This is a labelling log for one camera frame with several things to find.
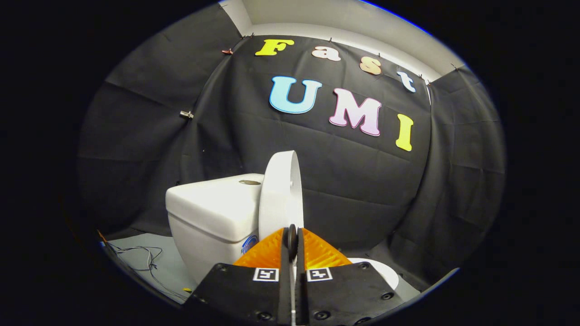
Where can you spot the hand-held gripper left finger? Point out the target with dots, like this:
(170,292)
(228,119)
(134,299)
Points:
(244,294)

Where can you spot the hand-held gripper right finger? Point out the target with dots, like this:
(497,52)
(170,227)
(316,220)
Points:
(344,294)

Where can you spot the black backdrop cloth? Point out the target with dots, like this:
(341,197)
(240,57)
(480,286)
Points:
(353,181)

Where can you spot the silver metal clip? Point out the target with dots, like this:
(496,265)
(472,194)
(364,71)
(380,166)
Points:
(186,114)

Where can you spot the copper clip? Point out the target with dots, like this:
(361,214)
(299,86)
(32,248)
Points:
(227,51)

